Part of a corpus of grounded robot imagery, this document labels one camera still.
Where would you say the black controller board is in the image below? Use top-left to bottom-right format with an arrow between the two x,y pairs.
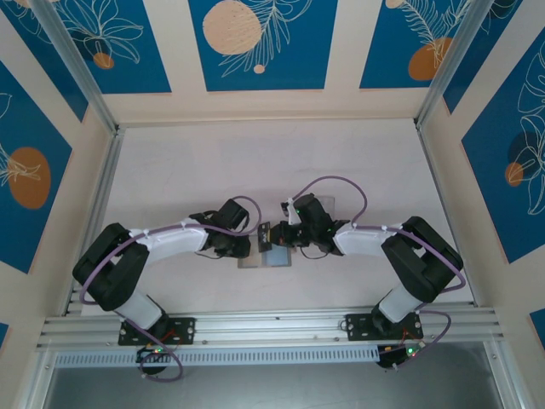
135,346 -> 170,377
376,343 -> 428,372

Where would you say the grey metal sheet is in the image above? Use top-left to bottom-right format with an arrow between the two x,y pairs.
42,343 -> 503,409

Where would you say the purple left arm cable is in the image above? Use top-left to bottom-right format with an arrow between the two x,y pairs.
79,195 -> 261,383

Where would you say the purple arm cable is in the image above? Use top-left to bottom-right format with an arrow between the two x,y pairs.
79,195 -> 261,383
287,174 -> 465,374

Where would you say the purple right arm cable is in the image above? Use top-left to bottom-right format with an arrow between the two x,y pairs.
287,174 -> 465,374

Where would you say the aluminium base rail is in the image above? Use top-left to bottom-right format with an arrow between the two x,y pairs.
36,301 -> 507,349

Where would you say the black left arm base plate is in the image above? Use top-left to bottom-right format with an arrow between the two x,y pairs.
118,317 -> 198,347

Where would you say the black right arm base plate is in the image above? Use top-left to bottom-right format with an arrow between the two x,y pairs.
343,313 -> 426,343

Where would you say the red wire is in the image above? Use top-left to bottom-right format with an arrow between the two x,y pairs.
399,326 -> 423,346
158,326 -> 185,346

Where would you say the grey slotted cable duct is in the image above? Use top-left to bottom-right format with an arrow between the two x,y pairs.
54,345 -> 381,368

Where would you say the aluminium side rail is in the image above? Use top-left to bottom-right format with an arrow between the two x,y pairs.
62,127 -> 125,317
415,121 -> 477,307

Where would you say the aluminium frame post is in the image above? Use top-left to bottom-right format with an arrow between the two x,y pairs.
19,347 -> 59,409
30,0 -> 124,135
415,0 -> 525,129
483,340 -> 525,409

